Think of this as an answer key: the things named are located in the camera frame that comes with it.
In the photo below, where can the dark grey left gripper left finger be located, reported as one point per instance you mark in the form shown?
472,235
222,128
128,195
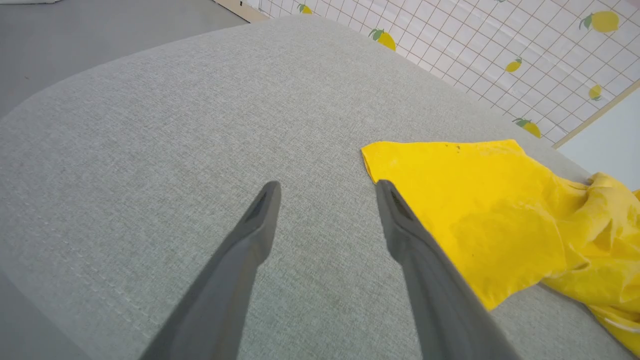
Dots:
235,265

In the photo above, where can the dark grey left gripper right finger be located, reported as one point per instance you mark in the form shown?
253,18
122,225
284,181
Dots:
430,280

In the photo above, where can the grey fabric sofa cushion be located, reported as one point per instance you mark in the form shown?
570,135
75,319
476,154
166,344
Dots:
175,140

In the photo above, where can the lemon print partition screen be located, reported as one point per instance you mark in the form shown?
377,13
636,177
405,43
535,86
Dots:
500,50

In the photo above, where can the yellow printed t-shirt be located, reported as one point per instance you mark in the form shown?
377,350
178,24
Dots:
500,215

